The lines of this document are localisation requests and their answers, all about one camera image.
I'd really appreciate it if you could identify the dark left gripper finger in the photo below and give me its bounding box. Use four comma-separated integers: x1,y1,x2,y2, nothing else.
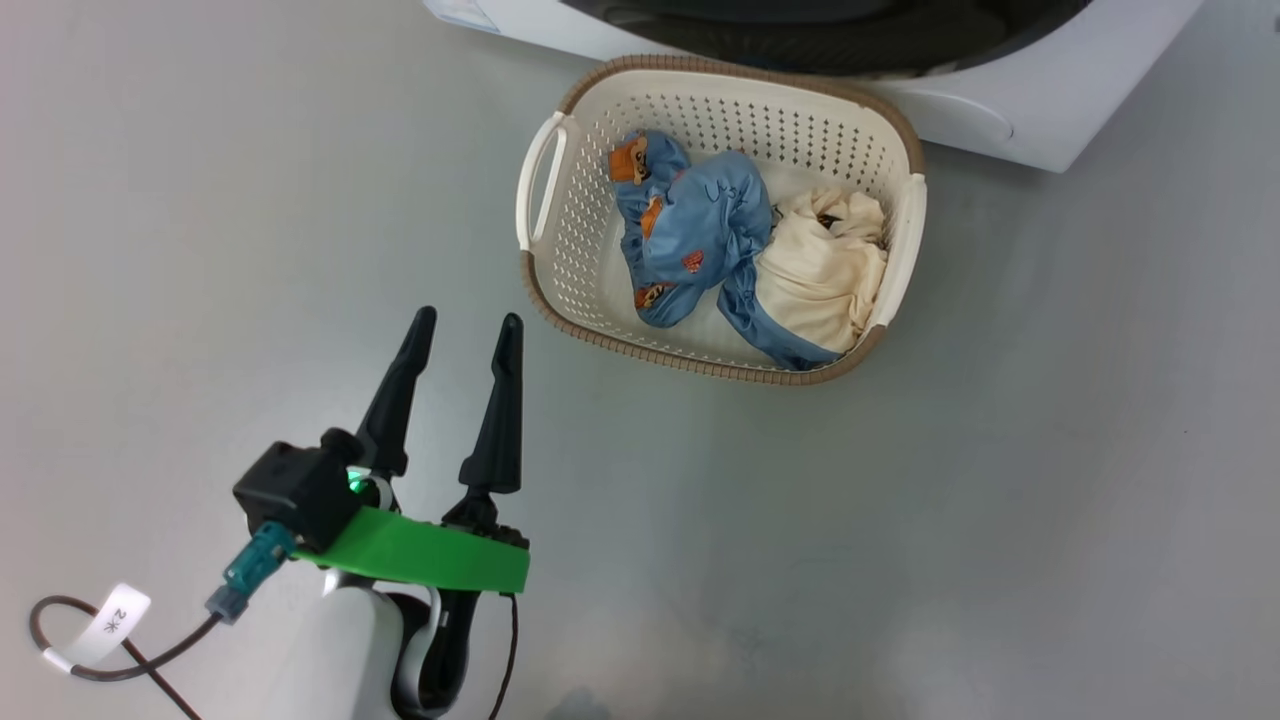
459,313,526,497
355,306,439,480

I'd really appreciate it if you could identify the white cable label tag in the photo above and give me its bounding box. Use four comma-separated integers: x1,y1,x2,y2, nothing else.
44,583,153,674

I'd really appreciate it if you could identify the blue energy label sticker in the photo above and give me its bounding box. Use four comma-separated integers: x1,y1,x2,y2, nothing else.
424,0,502,37

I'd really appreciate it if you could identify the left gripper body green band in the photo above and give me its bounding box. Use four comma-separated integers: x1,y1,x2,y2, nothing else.
295,488,532,597

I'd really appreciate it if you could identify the white front-load washing machine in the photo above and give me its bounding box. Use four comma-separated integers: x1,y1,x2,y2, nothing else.
424,0,1207,174

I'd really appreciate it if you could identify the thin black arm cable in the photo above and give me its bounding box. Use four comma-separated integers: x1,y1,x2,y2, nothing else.
486,592,523,720

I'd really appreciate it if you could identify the cream cloth garment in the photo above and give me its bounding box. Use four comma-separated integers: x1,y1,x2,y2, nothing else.
755,186,890,356

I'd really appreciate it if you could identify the cream perforated laundry basket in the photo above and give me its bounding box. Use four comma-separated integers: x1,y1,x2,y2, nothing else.
515,54,928,387

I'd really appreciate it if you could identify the blue bear-print garment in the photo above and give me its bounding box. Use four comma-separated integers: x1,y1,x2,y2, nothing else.
607,129,776,329

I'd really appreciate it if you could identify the plain blue cloth garment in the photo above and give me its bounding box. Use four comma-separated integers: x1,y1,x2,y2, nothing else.
716,258,846,372

